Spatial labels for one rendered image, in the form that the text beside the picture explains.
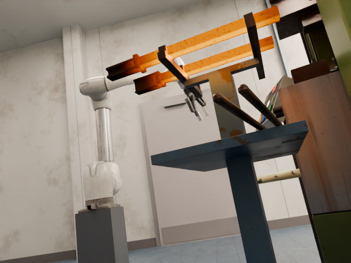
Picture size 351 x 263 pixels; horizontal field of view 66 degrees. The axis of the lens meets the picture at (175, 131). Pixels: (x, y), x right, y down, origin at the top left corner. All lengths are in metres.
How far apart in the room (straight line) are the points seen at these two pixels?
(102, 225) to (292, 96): 1.09
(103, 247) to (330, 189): 1.07
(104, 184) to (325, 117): 1.12
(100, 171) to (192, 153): 1.09
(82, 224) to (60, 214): 3.12
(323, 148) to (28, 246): 4.54
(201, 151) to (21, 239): 4.66
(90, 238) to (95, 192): 0.23
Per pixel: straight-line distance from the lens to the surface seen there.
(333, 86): 1.05
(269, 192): 4.04
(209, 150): 0.52
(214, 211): 3.94
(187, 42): 0.68
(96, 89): 1.78
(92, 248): 1.55
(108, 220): 1.50
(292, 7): 1.36
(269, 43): 0.77
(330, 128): 1.02
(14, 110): 5.47
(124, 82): 1.76
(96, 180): 1.55
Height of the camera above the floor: 0.58
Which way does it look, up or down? 14 degrees up
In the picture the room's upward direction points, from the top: 9 degrees counter-clockwise
